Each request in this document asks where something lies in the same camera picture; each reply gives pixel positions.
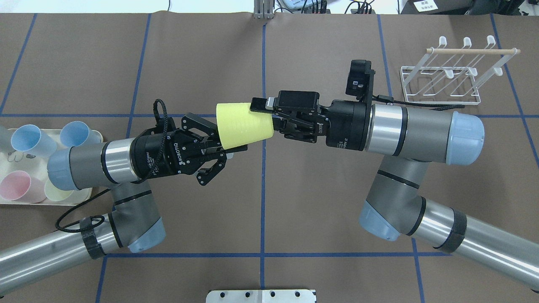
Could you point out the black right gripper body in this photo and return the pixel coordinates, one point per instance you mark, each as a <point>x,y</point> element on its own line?
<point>347,125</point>

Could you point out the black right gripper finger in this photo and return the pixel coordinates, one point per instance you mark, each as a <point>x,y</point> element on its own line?
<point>281,125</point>
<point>263,105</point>

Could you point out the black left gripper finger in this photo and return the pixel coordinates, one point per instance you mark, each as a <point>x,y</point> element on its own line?
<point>201,130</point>
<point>206,174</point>

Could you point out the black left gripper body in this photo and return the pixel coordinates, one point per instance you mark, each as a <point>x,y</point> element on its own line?
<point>148,156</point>

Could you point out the yellow plastic cup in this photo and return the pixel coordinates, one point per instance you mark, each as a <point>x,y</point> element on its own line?
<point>238,126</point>

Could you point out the pink plastic cup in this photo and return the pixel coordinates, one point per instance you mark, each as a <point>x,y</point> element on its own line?
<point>20,186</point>

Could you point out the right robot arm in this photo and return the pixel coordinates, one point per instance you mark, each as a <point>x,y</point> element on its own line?
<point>409,139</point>

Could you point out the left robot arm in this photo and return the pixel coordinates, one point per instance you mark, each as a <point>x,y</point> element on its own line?
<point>125,213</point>

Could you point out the blue plastic cup far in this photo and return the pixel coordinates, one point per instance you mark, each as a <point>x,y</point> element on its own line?
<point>78,133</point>

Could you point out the blue plastic cup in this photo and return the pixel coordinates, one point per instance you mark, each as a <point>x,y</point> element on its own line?
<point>78,133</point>
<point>30,139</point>

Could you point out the pale green plastic cup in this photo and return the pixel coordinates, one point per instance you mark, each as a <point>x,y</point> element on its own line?
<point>55,194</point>

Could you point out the blue plastic cup near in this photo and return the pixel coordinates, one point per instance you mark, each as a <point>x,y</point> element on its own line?
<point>30,139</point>

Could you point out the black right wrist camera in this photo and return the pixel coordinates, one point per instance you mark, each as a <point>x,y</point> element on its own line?
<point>359,80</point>

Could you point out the aluminium frame post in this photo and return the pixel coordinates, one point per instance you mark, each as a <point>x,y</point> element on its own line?
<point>264,9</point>

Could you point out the white wire cup rack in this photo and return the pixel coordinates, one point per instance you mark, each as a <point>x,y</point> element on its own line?
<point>450,76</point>

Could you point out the white metal base plate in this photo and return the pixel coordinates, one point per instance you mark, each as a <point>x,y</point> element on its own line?
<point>262,296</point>

